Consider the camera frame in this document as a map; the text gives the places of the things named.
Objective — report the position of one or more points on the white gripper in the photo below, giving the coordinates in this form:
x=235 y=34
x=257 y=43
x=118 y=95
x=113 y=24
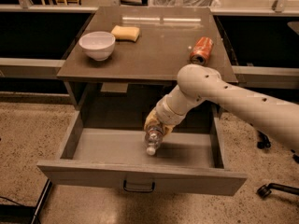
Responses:
x=165 y=113

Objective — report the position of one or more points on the clear plastic water bottle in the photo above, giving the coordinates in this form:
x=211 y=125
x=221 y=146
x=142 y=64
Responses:
x=153 y=139

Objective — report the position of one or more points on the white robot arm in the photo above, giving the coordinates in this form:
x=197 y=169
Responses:
x=196 y=84

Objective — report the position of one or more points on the grey cabinet with top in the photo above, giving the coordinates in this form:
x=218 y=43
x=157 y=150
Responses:
x=119 y=92

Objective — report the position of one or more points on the open grey top drawer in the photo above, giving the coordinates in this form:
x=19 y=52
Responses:
x=191 y=159

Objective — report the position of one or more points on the orange soda can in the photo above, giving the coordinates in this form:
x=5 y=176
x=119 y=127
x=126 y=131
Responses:
x=201 y=51

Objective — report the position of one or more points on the yellow sponge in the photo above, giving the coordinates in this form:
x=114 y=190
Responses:
x=126 y=33

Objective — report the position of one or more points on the white bowl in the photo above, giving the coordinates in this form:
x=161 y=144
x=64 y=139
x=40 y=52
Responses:
x=98 y=45

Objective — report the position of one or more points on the black chair base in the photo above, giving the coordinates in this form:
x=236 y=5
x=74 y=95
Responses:
x=279 y=173

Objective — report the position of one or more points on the black stand base left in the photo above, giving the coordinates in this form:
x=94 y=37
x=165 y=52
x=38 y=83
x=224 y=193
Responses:
x=13 y=212

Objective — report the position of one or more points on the black drawer handle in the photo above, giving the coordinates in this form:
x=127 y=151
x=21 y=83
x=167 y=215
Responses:
x=138 y=188

